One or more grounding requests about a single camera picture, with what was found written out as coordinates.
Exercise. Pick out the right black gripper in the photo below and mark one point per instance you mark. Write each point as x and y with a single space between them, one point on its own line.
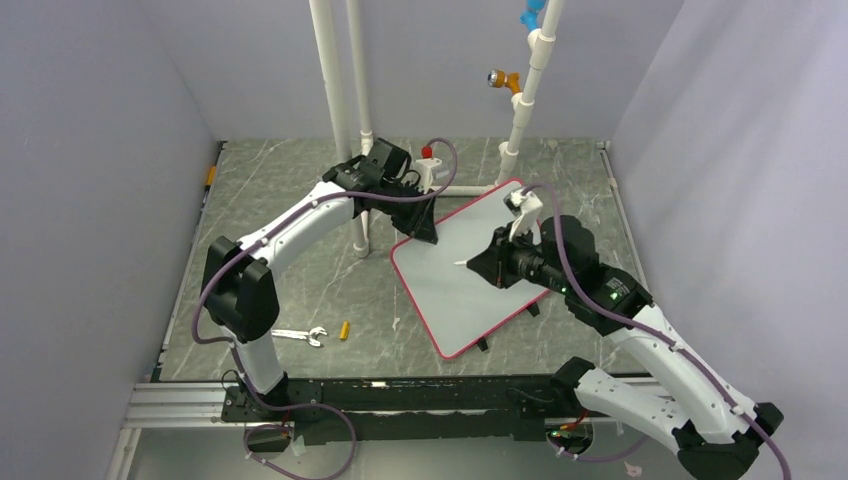
495 261

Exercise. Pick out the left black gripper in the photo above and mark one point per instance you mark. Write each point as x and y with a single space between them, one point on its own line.
421 223

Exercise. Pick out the pink framed whiteboard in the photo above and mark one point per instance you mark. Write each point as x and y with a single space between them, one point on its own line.
456 306

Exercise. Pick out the yellow marker cap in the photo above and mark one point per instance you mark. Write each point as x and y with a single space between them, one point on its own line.
345 331

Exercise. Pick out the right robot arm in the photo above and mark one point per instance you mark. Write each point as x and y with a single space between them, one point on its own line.
714 431

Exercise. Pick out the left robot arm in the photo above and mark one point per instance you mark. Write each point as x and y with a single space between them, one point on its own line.
239 279

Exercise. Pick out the silver open-end wrench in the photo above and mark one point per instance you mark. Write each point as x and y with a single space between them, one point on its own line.
311 336

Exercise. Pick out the blue clamp on pipe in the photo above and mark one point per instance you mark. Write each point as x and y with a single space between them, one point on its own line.
529 17

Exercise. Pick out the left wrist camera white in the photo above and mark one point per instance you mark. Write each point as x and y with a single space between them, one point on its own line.
430 170

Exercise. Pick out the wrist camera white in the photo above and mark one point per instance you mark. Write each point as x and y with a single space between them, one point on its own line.
526 207
430 170

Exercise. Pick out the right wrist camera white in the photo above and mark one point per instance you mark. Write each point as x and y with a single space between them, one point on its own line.
526 207

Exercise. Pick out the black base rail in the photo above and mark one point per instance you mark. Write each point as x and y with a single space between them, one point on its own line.
520 407

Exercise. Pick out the orange clamp mounted camera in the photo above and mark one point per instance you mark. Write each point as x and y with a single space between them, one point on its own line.
500 79

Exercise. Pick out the white pvc pipe frame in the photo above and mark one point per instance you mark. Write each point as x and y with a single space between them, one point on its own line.
540 42

